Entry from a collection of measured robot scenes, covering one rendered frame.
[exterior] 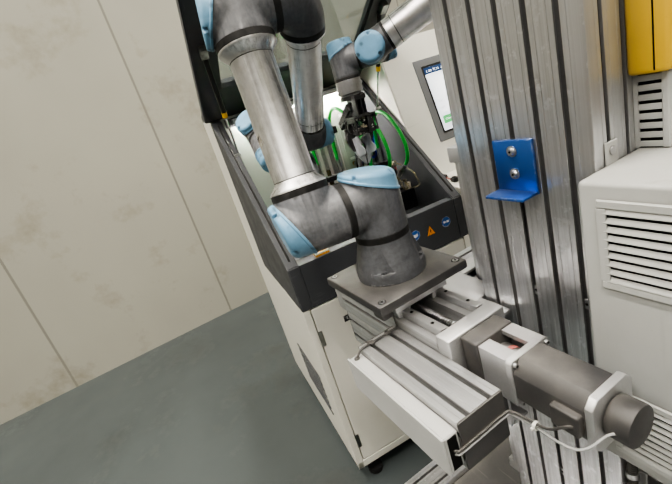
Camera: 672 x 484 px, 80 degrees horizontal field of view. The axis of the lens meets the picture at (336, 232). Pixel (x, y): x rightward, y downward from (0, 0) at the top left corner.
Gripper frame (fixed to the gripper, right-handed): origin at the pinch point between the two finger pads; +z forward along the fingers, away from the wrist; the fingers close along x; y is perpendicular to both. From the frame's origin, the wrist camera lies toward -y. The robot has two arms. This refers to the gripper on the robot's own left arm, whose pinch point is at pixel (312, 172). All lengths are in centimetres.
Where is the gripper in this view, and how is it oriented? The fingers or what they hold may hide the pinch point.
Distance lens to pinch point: 140.9
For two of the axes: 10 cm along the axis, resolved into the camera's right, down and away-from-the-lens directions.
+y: 1.8, 8.6, -4.9
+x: 8.5, -3.9, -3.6
